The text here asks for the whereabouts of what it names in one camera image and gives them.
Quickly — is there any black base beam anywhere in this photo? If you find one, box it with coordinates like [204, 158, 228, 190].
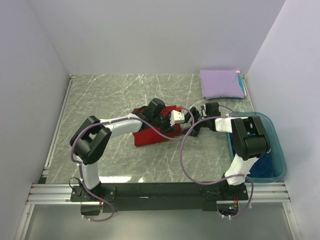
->
[69, 181, 248, 214]

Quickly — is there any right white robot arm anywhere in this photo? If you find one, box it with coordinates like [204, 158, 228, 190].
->
[185, 102, 271, 200]

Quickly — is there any folded light blue t shirt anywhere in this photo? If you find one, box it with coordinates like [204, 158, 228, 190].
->
[238, 73, 245, 92]

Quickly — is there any blue plastic bin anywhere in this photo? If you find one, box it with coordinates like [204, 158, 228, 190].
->
[230, 112, 287, 184]

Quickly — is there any folded pink t shirt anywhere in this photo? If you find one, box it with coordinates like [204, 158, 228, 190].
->
[236, 70, 248, 98]

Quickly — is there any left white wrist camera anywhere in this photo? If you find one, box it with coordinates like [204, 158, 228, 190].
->
[169, 106, 191, 127]

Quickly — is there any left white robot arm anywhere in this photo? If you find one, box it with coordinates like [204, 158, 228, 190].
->
[70, 98, 185, 201]

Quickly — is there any folded purple t shirt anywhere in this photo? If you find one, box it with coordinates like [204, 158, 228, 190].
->
[200, 70, 244, 100]

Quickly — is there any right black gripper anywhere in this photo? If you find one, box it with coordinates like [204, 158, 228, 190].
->
[182, 107, 210, 137]

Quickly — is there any red t shirt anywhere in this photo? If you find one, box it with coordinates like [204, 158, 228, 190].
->
[131, 105, 183, 149]

